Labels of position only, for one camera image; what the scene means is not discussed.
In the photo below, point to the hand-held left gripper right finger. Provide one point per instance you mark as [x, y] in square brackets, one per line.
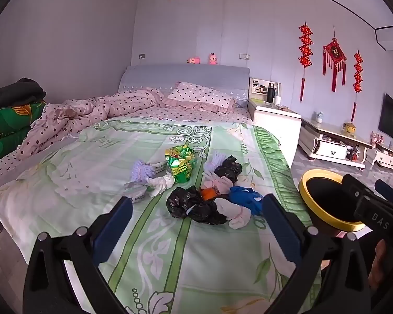
[277, 222]

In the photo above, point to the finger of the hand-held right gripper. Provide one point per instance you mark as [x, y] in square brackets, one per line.
[355, 186]
[389, 191]

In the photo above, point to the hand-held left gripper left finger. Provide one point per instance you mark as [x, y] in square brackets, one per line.
[115, 227]

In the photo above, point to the yellow rimmed black trash bin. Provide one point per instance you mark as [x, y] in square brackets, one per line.
[324, 196]

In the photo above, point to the blue plastic bag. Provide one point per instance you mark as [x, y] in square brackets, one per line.
[244, 199]

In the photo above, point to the lavender bag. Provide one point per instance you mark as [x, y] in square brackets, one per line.
[140, 171]
[216, 159]

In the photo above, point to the white knotted cloth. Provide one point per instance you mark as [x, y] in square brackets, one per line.
[162, 183]

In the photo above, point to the pink knotted cloth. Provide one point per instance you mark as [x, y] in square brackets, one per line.
[216, 183]

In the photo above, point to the small white packet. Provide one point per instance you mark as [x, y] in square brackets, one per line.
[159, 167]

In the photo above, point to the orange fruit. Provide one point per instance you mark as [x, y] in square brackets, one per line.
[208, 194]

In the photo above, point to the green snack wrapper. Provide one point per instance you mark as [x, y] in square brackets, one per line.
[180, 166]

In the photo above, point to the person's right hand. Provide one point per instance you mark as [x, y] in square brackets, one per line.
[383, 265]

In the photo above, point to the small white drawer cabinet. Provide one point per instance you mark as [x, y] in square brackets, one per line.
[388, 158]

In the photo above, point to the pink figurines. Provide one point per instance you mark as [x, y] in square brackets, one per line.
[376, 137]

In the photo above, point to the white long tv cabinet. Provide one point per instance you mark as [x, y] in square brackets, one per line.
[330, 137]

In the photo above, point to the yellow toy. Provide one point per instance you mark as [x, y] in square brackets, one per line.
[349, 129]

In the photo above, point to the green floral blanket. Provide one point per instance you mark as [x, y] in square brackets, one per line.
[118, 157]

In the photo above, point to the white nightstand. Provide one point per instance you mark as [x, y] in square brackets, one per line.
[275, 127]

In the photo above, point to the white cup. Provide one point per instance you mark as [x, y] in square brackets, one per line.
[277, 99]

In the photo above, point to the pink polka dot duvet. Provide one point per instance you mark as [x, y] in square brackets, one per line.
[95, 111]

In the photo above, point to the black thermos bottle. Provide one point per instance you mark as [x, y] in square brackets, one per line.
[270, 93]

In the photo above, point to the red diamond tassel decoration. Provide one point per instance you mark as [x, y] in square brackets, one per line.
[334, 52]

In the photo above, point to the pink polka dot pillow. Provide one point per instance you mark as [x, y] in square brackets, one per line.
[199, 96]

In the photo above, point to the green folded quilt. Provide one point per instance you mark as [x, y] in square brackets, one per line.
[9, 121]

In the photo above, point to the grey blue bed headboard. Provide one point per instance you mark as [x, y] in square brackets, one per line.
[183, 75]

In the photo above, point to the black folded clothing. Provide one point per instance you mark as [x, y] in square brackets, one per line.
[16, 91]

